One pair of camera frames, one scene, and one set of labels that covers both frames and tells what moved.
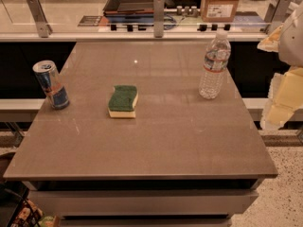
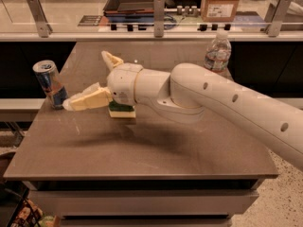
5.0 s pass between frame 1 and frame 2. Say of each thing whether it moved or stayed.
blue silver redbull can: stayed
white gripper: moved
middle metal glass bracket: stayed
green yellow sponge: stayed
